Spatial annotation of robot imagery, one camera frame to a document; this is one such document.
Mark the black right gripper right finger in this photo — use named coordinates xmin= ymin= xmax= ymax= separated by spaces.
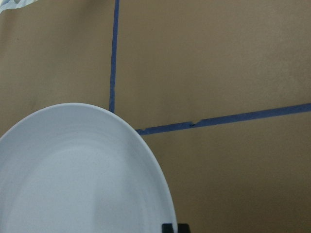
xmin=177 ymin=223 xmax=191 ymax=233

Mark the blue plate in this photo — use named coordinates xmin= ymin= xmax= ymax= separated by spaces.
xmin=0 ymin=103 xmax=177 ymax=233

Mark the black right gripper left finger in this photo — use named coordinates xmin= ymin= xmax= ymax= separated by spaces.
xmin=161 ymin=223 xmax=174 ymax=233

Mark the light blue cloth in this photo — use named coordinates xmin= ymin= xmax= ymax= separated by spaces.
xmin=0 ymin=0 xmax=37 ymax=13

